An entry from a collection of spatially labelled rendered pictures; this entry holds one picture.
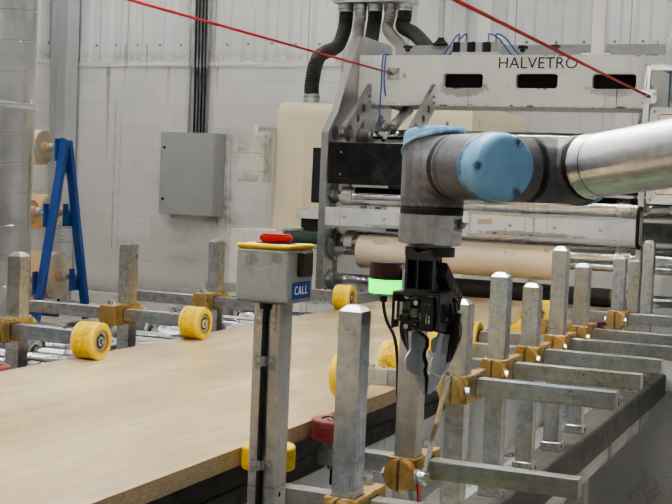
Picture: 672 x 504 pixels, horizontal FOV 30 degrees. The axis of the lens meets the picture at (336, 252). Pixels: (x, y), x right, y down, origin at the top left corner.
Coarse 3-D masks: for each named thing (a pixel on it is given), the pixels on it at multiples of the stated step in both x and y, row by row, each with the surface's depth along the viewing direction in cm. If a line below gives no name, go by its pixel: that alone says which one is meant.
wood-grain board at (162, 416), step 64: (320, 320) 364; (384, 320) 371; (512, 320) 387; (0, 384) 232; (64, 384) 234; (128, 384) 237; (192, 384) 241; (320, 384) 247; (0, 448) 178; (64, 448) 180; (128, 448) 181; (192, 448) 183
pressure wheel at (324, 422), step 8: (320, 416) 209; (328, 416) 210; (312, 424) 207; (320, 424) 205; (328, 424) 204; (312, 432) 207; (320, 432) 205; (328, 432) 204; (320, 440) 205; (328, 440) 204
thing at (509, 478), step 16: (320, 448) 207; (368, 464) 204; (384, 464) 203; (432, 464) 200; (448, 464) 199; (464, 464) 198; (480, 464) 199; (448, 480) 199; (464, 480) 198; (480, 480) 197; (496, 480) 196; (512, 480) 195; (528, 480) 194; (544, 480) 193; (560, 480) 192; (576, 480) 191; (560, 496) 192; (576, 496) 191
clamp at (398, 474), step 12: (396, 456) 198; (420, 456) 198; (432, 456) 202; (384, 468) 196; (396, 468) 195; (408, 468) 194; (420, 468) 197; (384, 480) 196; (396, 480) 195; (408, 480) 194; (432, 480) 203
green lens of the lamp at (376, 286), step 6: (372, 282) 198; (378, 282) 197; (384, 282) 196; (390, 282) 196; (396, 282) 197; (372, 288) 198; (378, 288) 197; (384, 288) 196; (390, 288) 196; (396, 288) 197
